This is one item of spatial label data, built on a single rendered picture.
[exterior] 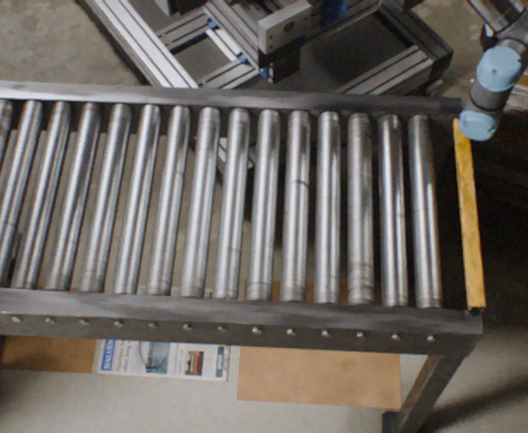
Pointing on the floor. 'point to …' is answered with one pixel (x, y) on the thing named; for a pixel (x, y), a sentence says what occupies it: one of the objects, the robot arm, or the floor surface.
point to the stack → (506, 158)
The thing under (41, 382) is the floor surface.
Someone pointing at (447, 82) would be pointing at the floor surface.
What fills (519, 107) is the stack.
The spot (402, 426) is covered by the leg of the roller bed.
